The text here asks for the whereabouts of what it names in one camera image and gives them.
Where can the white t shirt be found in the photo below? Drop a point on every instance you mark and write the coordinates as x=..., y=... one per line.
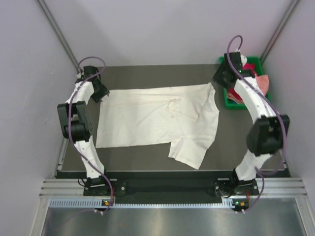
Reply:
x=186, y=117

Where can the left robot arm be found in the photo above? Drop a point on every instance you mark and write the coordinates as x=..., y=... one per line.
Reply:
x=78, y=129

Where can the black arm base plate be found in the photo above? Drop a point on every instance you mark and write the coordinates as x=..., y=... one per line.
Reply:
x=132, y=186

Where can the magenta t shirt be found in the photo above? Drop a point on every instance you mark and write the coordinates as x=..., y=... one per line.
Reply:
x=232, y=94

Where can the aluminium frame rail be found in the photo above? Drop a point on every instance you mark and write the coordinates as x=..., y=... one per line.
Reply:
x=273, y=188

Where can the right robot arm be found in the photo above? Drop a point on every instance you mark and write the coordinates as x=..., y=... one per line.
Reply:
x=267, y=132

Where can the green plastic bin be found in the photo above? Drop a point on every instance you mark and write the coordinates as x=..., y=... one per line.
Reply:
x=259, y=70

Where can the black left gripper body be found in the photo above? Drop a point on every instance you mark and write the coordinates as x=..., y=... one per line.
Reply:
x=100, y=92

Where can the peach t shirt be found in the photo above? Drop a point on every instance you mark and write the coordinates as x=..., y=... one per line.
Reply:
x=263, y=83

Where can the slotted grey cable duct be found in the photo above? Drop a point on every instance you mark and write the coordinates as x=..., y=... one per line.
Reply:
x=103, y=204

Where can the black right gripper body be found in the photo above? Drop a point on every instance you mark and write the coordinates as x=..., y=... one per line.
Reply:
x=219, y=76

